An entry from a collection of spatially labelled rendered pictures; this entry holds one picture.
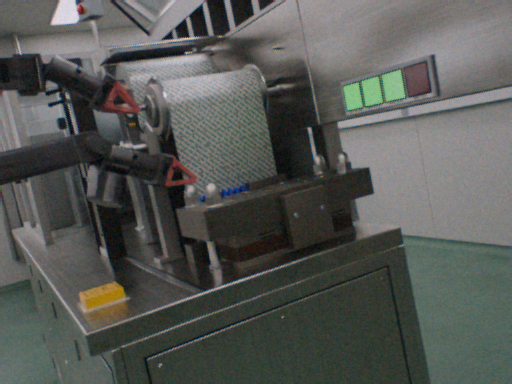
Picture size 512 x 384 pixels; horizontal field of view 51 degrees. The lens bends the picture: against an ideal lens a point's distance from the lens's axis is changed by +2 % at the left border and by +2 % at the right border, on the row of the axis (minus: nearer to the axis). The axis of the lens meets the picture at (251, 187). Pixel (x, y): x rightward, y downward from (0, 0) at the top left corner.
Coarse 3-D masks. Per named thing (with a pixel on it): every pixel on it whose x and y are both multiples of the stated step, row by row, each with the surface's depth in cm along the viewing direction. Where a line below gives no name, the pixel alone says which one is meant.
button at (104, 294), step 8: (96, 288) 102; (104, 288) 100; (112, 288) 99; (120, 288) 98; (80, 296) 100; (88, 296) 97; (96, 296) 96; (104, 296) 97; (112, 296) 98; (120, 296) 98; (88, 304) 96; (96, 304) 96; (104, 304) 97
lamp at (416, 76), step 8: (424, 64) 91; (408, 72) 94; (416, 72) 93; (424, 72) 91; (408, 80) 95; (416, 80) 93; (424, 80) 92; (408, 88) 95; (416, 88) 94; (424, 88) 92
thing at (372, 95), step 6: (372, 78) 103; (378, 78) 101; (366, 84) 105; (372, 84) 103; (378, 84) 102; (366, 90) 105; (372, 90) 104; (378, 90) 102; (366, 96) 106; (372, 96) 104; (378, 96) 103; (366, 102) 106; (372, 102) 104; (378, 102) 103
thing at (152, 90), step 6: (252, 72) 130; (150, 90) 119; (156, 90) 117; (144, 96) 124; (156, 96) 117; (156, 102) 118; (162, 102) 116; (162, 108) 116; (162, 114) 116; (162, 120) 117; (162, 126) 118; (156, 132) 122; (162, 132) 120
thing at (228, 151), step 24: (216, 120) 121; (240, 120) 124; (264, 120) 127; (192, 144) 119; (216, 144) 121; (240, 144) 124; (264, 144) 127; (192, 168) 119; (216, 168) 121; (240, 168) 124; (264, 168) 127
